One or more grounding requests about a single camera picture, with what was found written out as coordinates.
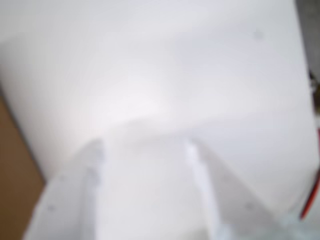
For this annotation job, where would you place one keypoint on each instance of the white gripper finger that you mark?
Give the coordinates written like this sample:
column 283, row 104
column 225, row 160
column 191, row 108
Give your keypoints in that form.
column 70, row 200
column 230, row 207

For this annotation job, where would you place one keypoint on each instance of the brown cardboard box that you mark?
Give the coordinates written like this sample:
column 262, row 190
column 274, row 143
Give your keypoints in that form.
column 15, row 162

